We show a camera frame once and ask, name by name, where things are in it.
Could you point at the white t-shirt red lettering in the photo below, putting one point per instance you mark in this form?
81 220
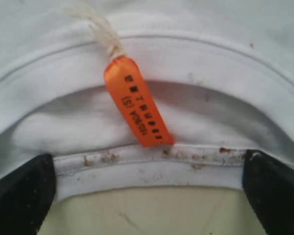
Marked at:
221 73

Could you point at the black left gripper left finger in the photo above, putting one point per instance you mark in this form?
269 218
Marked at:
26 195

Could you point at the orange neck label tag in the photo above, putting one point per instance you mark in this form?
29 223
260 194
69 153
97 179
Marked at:
126 84

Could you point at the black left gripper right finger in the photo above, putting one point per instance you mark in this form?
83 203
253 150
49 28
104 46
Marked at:
269 187

